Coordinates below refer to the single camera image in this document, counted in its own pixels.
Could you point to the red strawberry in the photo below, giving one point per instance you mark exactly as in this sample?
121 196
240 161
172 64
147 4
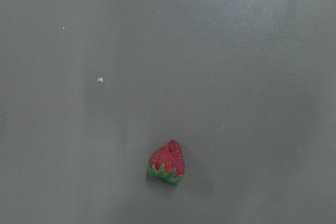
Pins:
167 163

